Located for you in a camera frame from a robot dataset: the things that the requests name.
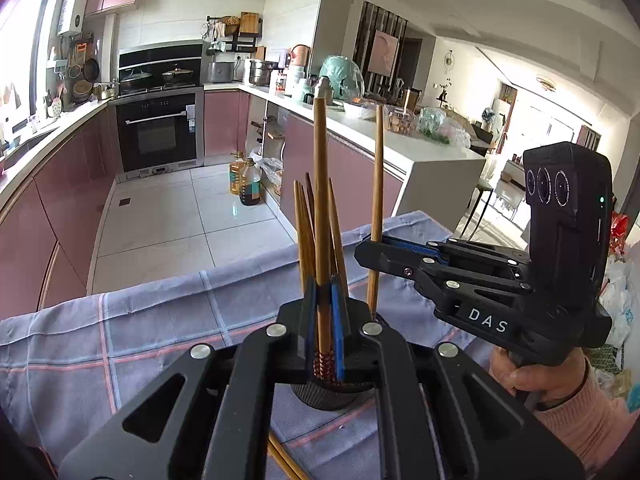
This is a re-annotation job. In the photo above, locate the bamboo chopstick eight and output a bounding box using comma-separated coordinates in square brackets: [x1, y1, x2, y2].
[268, 431, 310, 480]

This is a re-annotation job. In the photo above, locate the bamboo chopstick four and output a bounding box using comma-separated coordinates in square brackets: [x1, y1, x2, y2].
[329, 179, 348, 298]

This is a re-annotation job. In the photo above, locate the black mesh pen holder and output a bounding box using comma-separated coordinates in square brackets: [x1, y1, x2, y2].
[292, 299, 377, 412]

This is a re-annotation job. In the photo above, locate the bamboo chopstick six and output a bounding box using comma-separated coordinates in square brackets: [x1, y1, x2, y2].
[314, 98, 332, 380]

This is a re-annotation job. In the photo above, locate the bamboo chopstick seven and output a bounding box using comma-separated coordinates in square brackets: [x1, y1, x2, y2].
[367, 104, 384, 318]

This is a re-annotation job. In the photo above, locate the bamboo chopstick one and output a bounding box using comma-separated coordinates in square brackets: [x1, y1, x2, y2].
[294, 180, 307, 294]

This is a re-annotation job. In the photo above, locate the bamboo chopstick five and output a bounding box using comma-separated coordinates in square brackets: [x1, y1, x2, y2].
[329, 229, 337, 278]

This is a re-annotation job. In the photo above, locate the bamboo chopstick two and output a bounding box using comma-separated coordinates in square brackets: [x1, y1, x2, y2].
[302, 185, 316, 285]

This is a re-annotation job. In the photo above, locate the bamboo chopstick three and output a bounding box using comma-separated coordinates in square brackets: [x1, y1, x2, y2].
[305, 172, 316, 238]

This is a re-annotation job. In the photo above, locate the pink sleeve right forearm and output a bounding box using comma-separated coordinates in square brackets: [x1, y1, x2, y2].
[534, 374, 639, 478]

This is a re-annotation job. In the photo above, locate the person right hand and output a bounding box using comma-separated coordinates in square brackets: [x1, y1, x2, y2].
[489, 347, 589, 406]

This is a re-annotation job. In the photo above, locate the black bar stool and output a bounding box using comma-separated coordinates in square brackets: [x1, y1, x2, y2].
[460, 178, 494, 240]

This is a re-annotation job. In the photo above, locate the plastic bag on counter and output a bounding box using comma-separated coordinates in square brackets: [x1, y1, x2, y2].
[416, 107, 471, 148]

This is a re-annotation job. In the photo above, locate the clear snack container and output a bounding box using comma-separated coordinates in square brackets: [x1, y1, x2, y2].
[383, 106, 416, 136]

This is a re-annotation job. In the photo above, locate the plaid grey tablecloth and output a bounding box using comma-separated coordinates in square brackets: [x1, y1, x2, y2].
[1, 245, 491, 479]

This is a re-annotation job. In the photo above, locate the white bowl on counter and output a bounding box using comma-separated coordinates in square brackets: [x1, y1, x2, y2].
[343, 100, 378, 120]

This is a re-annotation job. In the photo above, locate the dark soy sauce bottle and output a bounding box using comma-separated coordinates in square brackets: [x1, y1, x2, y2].
[239, 158, 262, 206]

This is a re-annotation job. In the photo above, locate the cooking oil bottle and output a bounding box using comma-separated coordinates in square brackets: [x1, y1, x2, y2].
[229, 151, 245, 195]

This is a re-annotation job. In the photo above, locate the pink kettle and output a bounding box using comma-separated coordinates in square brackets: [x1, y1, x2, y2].
[290, 44, 311, 68]

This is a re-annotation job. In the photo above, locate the steel stock pot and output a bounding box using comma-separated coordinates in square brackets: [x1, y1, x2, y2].
[245, 58, 278, 87]

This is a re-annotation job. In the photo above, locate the black built-in oven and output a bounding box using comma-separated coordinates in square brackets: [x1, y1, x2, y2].
[115, 87, 204, 182]

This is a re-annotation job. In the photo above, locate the silver toaster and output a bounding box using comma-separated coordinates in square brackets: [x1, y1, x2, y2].
[207, 61, 235, 84]

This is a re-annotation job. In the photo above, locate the black pot with lid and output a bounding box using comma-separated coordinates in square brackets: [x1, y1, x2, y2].
[162, 66, 194, 86]

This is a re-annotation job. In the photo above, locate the black wok with lid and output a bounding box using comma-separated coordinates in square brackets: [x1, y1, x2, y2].
[119, 68, 153, 93]

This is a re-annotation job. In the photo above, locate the black wall spice rack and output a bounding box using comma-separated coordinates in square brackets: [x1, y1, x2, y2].
[203, 12, 262, 56]

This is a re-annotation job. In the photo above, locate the white wall water heater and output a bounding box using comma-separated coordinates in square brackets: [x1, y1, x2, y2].
[58, 0, 87, 36]

